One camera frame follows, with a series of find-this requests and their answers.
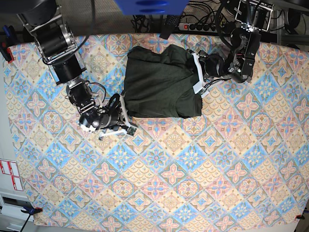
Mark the blue clamp top left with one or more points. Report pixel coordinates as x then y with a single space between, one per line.
4 46

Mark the black remote-like device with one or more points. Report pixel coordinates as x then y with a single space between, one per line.
169 26

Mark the blue plastic box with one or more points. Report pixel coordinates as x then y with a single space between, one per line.
152 7

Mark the red white label stickers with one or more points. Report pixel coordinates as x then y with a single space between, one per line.
10 168

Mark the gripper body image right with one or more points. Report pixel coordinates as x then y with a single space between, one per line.
211 66

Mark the clamp bottom right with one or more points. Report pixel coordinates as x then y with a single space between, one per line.
300 217

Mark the blue clamp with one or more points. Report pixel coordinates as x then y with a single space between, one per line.
4 46
30 211

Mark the blue clamp bottom left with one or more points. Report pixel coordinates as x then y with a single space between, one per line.
30 211

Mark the black power strip red switch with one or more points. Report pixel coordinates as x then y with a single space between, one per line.
197 27

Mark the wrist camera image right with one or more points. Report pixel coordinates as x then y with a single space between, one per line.
200 90

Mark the colourful patterned tablecloth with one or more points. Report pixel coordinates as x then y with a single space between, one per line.
243 164

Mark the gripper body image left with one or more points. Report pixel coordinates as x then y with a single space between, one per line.
94 118

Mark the dark green long-sleeve T-shirt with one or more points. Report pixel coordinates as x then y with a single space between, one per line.
160 85

